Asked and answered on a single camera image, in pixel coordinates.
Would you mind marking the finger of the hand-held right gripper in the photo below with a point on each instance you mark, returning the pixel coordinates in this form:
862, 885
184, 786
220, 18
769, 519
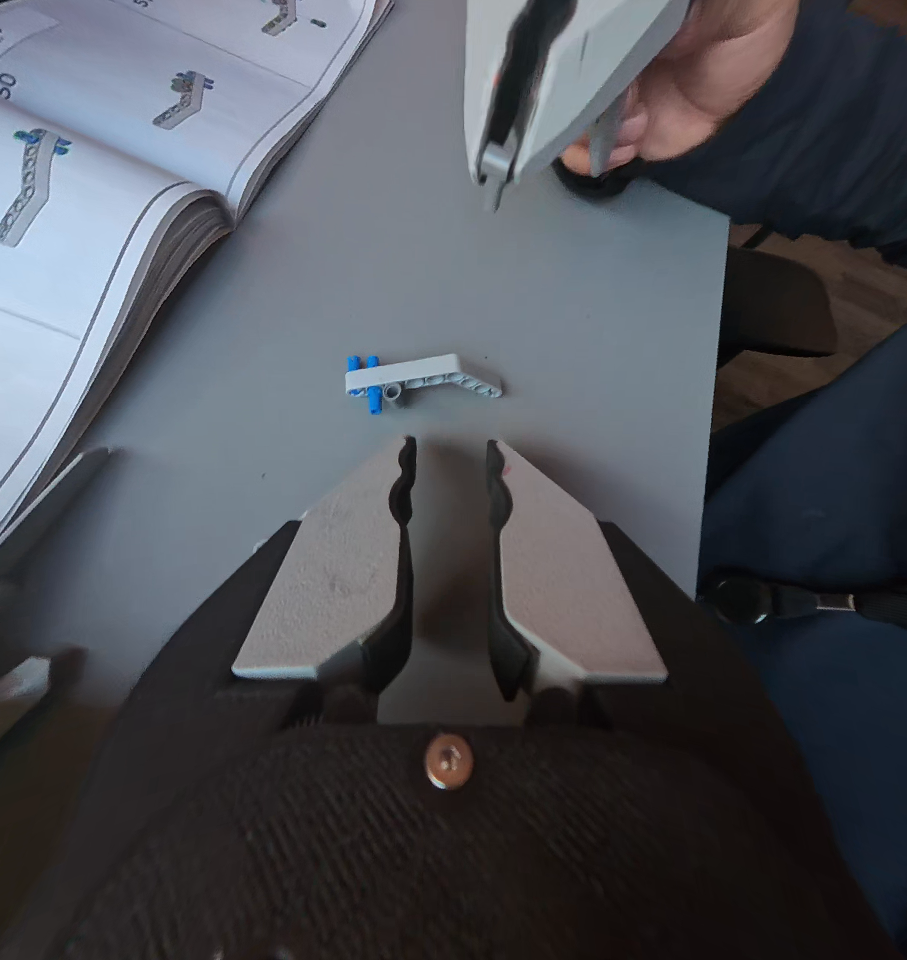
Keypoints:
588, 67
483, 67

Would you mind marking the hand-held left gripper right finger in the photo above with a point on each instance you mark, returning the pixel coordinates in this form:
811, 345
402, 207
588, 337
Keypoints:
573, 577

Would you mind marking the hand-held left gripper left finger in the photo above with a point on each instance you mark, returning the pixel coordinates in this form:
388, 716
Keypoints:
326, 577

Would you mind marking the grey lego beam blue pins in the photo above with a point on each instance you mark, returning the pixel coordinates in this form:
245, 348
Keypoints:
431, 373

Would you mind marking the person's right forearm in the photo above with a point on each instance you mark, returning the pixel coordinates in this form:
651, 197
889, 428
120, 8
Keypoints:
851, 135

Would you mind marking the open lego instruction booklet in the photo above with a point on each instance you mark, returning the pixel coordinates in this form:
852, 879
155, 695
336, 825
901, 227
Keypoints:
86, 225

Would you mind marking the person's right hand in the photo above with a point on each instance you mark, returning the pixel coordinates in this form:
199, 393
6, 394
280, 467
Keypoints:
716, 67

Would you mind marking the person's legs dark blue pants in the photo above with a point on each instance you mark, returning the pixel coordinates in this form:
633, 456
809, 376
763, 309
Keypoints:
821, 487

